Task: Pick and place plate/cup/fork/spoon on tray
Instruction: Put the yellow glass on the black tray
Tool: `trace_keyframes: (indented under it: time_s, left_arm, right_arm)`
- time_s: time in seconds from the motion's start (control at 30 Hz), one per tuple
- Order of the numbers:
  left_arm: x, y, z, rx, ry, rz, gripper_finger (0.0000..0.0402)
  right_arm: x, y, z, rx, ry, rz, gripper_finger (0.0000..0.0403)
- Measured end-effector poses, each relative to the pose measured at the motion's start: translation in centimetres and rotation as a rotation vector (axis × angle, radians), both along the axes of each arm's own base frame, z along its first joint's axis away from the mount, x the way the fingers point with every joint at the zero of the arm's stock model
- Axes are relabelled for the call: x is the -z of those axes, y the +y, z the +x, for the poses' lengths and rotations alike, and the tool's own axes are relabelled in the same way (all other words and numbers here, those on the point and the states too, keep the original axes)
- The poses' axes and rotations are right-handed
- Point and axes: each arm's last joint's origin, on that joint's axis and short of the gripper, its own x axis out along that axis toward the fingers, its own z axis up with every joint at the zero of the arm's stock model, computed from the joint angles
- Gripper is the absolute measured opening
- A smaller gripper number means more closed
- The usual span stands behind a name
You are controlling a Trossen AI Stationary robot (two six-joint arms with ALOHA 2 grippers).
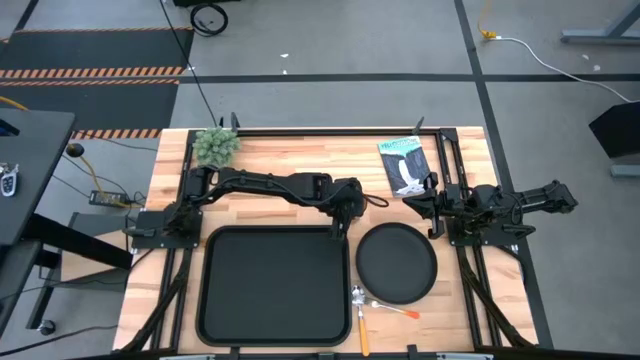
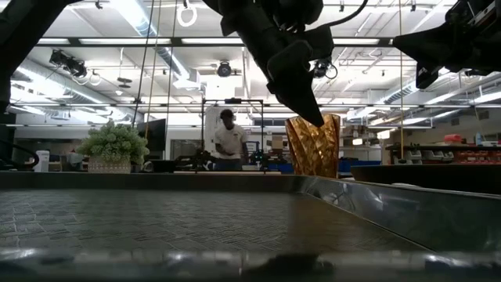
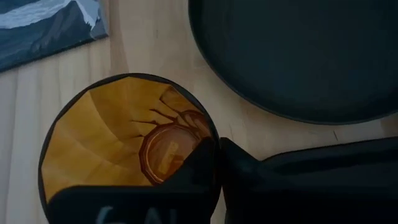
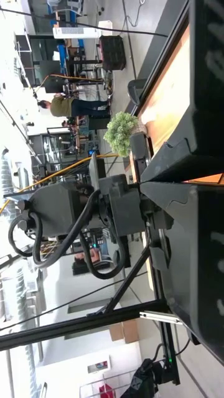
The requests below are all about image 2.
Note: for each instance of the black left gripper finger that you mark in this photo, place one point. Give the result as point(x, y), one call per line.
point(305, 105)
point(289, 66)

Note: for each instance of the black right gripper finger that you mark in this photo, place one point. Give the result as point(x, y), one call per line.
point(426, 76)
point(426, 45)

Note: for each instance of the amber faceted cup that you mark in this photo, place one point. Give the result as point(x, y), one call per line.
point(313, 152)

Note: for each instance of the black plastic tray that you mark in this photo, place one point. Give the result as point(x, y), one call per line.
point(156, 219)

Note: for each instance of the cardboard box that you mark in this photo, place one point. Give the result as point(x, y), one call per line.
point(277, 142)

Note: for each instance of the red container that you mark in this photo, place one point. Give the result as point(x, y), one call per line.
point(453, 138)

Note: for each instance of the shelf with storage bins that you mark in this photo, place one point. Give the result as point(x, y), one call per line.
point(446, 154)

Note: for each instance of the blue bins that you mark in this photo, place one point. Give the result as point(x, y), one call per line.
point(360, 165)

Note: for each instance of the person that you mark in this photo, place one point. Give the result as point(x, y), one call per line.
point(230, 143)

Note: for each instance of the black monitor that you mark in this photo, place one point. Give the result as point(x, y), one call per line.
point(154, 137)

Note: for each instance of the green potted plant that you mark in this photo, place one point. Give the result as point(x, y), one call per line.
point(113, 147)

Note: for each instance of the white container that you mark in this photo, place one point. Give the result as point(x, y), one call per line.
point(42, 160)

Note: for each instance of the round black ceiling camera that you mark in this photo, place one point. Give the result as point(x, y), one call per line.
point(224, 69)

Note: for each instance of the black overhead frame beam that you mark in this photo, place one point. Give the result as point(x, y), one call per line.
point(129, 41)

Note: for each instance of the black ceiling camera cluster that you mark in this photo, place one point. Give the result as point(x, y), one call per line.
point(70, 64)

